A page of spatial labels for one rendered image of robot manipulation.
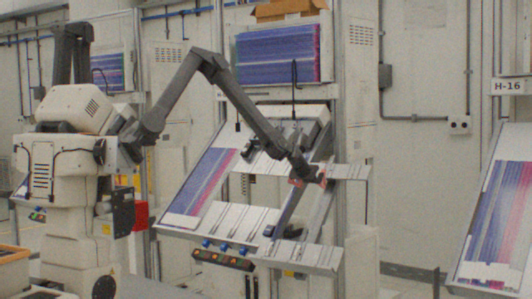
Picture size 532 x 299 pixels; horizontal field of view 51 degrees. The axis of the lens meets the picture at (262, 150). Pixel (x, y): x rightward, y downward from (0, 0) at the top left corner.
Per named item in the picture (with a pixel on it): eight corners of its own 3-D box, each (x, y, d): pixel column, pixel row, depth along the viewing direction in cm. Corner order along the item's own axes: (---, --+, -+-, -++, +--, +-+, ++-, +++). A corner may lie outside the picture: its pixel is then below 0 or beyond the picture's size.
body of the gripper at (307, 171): (296, 167, 213) (288, 154, 208) (320, 167, 208) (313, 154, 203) (290, 180, 210) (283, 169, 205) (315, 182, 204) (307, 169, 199)
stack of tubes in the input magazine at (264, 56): (317, 81, 258) (315, 22, 256) (234, 85, 291) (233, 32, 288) (332, 81, 268) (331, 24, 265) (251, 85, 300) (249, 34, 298)
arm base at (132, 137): (100, 141, 172) (129, 142, 166) (115, 124, 177) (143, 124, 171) (114, 162, 177) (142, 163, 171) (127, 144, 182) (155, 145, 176)
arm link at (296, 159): (283, 159, 200) (298, 157, 197) (287, 144, 204) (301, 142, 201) (290, 170, 204) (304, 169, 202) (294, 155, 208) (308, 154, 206)
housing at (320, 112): (330, 137, 266) (318, 116, 257) (252, 134, 297) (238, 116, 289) (337, 124, 270) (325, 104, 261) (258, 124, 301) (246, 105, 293)
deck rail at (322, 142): (269, 257, 231) (263, 248, 227) (266, 256, 232) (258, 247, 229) (337, 129, 266) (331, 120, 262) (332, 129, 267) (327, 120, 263)
